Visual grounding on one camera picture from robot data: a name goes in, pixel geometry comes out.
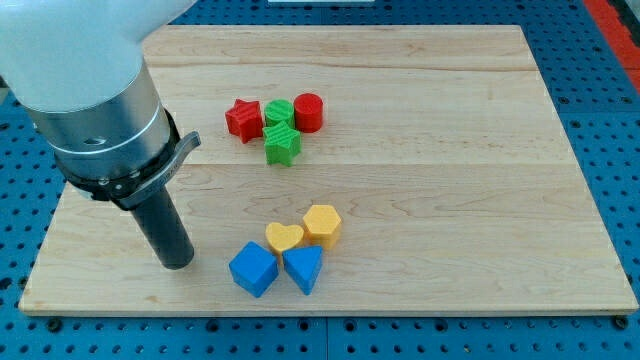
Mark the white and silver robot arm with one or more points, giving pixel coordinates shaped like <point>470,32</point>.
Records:
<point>78,69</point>

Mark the light wooden board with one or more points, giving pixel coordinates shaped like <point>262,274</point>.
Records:
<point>440,149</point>

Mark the yellow hexagon block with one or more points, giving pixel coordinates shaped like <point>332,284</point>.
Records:
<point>322,225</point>

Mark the green star block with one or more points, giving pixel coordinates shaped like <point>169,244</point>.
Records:
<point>281,144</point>

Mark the yellow heart block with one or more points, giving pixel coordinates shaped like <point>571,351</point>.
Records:
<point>281,238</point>

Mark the red cylinder block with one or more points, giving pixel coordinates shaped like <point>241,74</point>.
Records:
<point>308,112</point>

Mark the green cylinder block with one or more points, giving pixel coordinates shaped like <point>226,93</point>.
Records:
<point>279,111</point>

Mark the blue triangle block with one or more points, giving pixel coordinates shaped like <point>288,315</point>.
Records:
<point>304,265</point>

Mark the red star block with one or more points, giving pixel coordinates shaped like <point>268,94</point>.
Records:
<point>244,120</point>

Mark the blue cube block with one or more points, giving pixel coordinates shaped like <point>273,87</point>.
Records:
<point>254,269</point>

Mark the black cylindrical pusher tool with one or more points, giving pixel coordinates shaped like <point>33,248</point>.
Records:
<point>161,224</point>

